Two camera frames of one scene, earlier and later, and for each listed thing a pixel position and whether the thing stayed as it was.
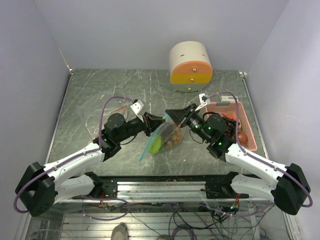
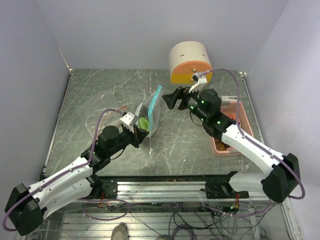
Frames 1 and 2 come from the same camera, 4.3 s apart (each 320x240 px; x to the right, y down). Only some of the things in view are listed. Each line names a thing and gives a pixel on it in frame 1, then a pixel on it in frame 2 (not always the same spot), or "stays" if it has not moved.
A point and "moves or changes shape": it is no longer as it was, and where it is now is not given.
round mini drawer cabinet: (191, 69) stays
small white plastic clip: (228, 98) stays
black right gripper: (179, 115) to (171, 99)
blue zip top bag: (167, 136) to (152, 108)
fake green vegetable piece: (155, 145) moves or changes shape
